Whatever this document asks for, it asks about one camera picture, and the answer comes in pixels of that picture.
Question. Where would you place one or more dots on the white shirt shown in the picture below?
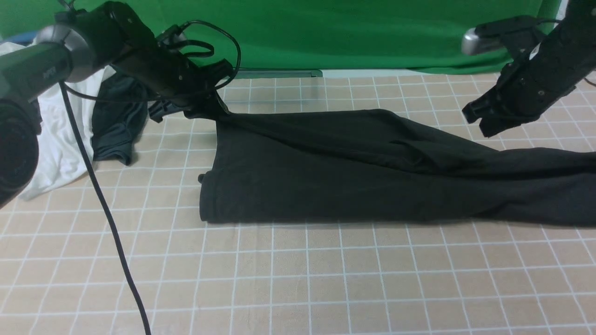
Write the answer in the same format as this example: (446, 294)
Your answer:
(60, 160)

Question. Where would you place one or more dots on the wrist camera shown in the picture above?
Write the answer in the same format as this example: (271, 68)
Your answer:
(171, 36)
(516, 34)

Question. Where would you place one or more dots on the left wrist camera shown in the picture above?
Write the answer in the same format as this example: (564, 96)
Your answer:
(171, 36)

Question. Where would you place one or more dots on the dark teal shirt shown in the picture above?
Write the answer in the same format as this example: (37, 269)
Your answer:
(119, 118)

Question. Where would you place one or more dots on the beige grid mat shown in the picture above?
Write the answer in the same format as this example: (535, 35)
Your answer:
(60, 273)

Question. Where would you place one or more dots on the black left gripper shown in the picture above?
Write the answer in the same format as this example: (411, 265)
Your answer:
(183, 85)

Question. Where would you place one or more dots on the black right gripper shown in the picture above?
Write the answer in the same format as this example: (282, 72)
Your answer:
(528, 87)

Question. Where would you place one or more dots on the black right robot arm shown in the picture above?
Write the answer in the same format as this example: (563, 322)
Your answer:
(577, 27)

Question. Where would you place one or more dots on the green backdrop cloth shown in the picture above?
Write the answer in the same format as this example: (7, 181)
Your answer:
(421, 35)

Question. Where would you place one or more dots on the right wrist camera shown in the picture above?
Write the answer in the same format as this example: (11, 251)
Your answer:
(516, 34)

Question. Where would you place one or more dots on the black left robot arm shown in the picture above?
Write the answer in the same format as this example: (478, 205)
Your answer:
(74, 48)

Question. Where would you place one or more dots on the blue shirt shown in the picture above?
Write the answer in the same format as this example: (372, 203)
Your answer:
(24, 39)

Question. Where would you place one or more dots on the gray long-sleeved shirt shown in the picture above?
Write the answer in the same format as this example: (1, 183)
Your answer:
(373, 165)

